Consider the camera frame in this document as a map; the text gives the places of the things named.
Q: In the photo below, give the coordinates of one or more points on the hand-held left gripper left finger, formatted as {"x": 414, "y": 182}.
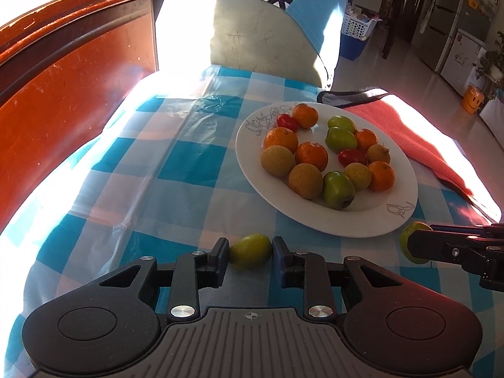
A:
{"x": 220, "y": 260}

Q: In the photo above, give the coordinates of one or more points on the yellow smiley face bin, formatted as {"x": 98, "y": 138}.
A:
{"x": 471, "y": 100}

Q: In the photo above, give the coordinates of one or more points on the white mini fridge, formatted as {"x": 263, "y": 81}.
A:
{"x": 460, "y": 63}

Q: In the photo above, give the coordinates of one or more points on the grey refrigerator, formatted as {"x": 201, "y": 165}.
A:
{"x": 437, "y": 27}

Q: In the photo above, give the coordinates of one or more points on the potted plant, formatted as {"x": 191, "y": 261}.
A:
{"x": 492, "y": 63}

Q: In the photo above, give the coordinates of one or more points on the blue grey printed cushion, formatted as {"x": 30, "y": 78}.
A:
{"x": 315, "y": 8}

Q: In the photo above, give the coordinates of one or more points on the orange towel black trim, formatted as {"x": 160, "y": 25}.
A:
{"x": 413, "y": 134}

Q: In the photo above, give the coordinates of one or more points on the white planter box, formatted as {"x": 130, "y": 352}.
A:
{"x": 492, "y": 120}

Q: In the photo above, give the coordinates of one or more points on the red-brown wooden headboard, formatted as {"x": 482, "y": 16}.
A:
{"x": 78, "y": 106}

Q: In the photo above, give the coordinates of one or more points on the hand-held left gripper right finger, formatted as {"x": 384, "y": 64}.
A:
{"x": 281, "y": 260}

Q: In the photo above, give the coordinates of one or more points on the white plastic basket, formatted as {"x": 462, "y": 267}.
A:
{"x": 356, "y": 27}

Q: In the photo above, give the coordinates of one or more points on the blue white checked tablecloth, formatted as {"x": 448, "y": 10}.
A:
{"x": 118, "y": 189}

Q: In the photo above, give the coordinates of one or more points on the white printed plate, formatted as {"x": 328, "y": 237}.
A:
{"x": 275, "y": 201}

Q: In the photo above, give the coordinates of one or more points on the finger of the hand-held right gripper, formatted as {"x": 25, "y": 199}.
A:
{"x": 425, "y": 246}
{"x": 472, "y": 229}

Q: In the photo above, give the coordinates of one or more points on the dark wooden chair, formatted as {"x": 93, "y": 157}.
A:
{"x": 393, "y": 27}

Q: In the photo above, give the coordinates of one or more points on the blue storage bin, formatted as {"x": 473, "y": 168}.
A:
{"x": 350, "y": 47}

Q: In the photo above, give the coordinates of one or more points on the brown longan with stem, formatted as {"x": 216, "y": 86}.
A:
{"x": 378, "y": 153}

